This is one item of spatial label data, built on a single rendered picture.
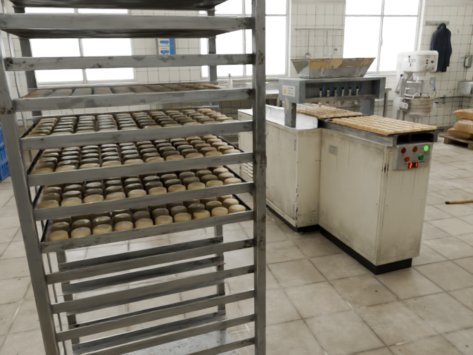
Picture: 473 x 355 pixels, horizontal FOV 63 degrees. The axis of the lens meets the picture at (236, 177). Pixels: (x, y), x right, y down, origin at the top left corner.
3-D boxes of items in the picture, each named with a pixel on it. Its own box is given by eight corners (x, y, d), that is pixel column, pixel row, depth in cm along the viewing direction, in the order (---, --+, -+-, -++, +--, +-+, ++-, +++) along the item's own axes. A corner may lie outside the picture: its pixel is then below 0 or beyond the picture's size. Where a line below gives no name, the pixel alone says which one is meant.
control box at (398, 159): (391, 169, 224) (393, 145, 220) (424, 164, 232) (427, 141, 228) (395, 170, 221) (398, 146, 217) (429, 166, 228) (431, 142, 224)
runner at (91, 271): (258, 241, 124) (258, 232, 123) (262, 245, 121) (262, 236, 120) (36, 282, 104) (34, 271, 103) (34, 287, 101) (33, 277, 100)
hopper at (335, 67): (289, 78, 295) (289, 58, 291) (352, 75, 313) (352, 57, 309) (308, 79, 269) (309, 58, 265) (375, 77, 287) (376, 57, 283)
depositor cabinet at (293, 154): (239, 189, 415) (238, 110, 391) (299, 181, 437) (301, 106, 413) (295, 238, 299) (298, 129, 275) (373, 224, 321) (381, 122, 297)
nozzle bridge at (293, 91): (277, 123, 305) (278, 78, 295) (356, 117, 327) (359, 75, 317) (298, 129, 275) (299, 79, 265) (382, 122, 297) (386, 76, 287)
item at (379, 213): (316, 234, 306) (321, 120, 280) (353, 227, 316) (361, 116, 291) (374, 278, 242) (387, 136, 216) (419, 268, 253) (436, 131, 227)
